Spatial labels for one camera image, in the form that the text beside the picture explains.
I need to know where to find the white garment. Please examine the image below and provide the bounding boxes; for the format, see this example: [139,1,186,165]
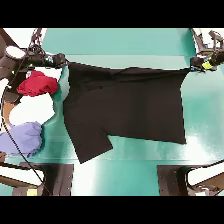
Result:
[8,65,65,128]

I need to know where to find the red garment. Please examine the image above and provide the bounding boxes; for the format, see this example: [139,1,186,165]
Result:
[16,70,60,98]

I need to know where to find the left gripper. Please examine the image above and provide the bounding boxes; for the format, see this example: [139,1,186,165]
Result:
[51,52,70,70]

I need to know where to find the purple garment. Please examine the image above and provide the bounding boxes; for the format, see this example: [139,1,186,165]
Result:
[0,121,44,159]

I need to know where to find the black cable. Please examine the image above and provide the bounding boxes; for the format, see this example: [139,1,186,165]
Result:
[0,94,53,196]

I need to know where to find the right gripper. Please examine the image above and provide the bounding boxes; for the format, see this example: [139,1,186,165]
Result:
[189,56,210,73]

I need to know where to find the black T-shirt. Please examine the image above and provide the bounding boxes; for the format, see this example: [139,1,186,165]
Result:
[62,62,191,165]

